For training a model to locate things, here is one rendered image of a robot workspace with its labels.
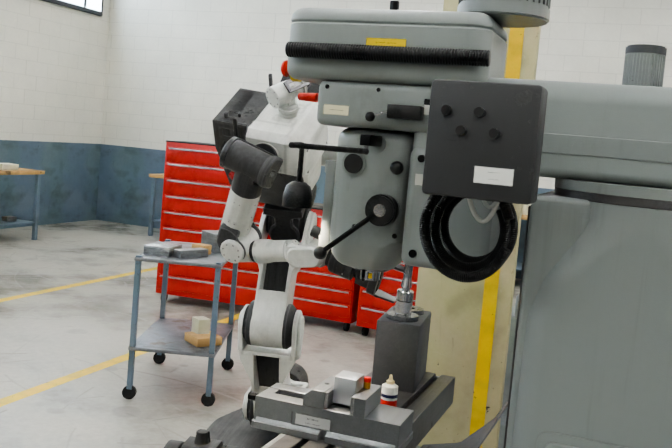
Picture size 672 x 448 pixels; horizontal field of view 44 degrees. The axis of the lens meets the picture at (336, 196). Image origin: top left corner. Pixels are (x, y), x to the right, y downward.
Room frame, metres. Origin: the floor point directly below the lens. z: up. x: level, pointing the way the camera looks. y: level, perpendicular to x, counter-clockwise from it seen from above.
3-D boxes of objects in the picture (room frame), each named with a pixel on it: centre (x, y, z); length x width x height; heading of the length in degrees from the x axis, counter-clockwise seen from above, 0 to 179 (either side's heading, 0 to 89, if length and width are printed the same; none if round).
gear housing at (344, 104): (1.91, -0.14, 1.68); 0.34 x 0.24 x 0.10; 69
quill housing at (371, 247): (1.92, -0.10, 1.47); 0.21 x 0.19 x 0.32; 159
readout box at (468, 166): (1.50, -0.26, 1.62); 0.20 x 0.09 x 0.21; 69
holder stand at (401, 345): (2.33, -0.23, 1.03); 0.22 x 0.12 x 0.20; 166
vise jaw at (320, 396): (1.86, -0.01, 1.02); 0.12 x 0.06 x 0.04; 161
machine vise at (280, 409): (1.86, -0.04, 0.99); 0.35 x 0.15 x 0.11; 71
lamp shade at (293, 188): (1.94, 0.09, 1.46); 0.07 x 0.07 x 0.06
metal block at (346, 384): (1.85, -0.07, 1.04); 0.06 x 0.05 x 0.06; 161
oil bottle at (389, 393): (1.98, -0.17, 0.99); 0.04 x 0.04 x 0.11
